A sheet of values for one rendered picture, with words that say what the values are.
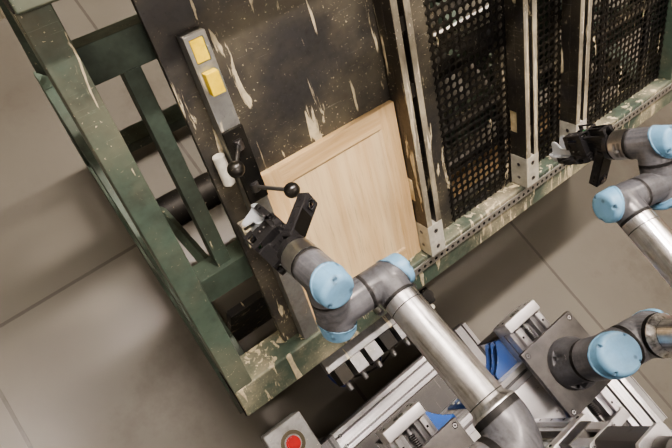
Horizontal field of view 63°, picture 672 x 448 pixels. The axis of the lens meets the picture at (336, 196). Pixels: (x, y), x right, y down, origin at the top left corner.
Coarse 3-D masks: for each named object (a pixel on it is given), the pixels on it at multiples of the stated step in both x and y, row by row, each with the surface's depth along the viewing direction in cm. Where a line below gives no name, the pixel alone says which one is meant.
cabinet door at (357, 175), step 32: (352, 128) 145; (384, 128) 151; (288, 160) 137; (320, 160) 143; (352, 160) 149; (384, 160) 156; (320, 192) 147; (352, 192) 154; (384, 192) 162; (320, 224) 152; (352, 224) 159; (384, 224) 167; (352, 256) 164; (384, 256) 173
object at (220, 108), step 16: (192, 32) 110; (208, 48) 112; (192, 64) 112; (208, 64) 113; (208, 96) 116; (224, 96) 118; (208, 112) 121; (224, 112) 119; (224, 128) 121; (224, 144) 124; (272, 208) 137; (288, 288) 151; (288, 304) 157; (304, 304) 157; (304, 320) 160; (304, 336) 163
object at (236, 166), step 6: (240, 138) 123; (234, 144) 122; (240, 144) 122; (240, 150) 123; (234, 162) 114; (240, 162) 114; (228, 168) 114; (234, 168) 113; (240, 168) 113; (234, 174) 113; (240, 174) 114
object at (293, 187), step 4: (256, 180) 130; (252, 184) 129; (256, 184) 129; (288, 184) 124; (292, 184) 124; (296, 184) 125; (252, 188) 129; (256, 188) 130; (260, 188) 129; (264, 188) 129; (268, 188) 128; (272, 188) 127; (276, 188) 127; (280, 188) 126; (284, 188) 125; (288, 188) 124; (292, 188) 124; (296, 188) 124; (256, 192) 130; (284, 192) 125; (288, 192) 124; (292, 192) 124; (296, 192) 124; (288, 196) 125; (292, 196) 124; (296, 196) 125
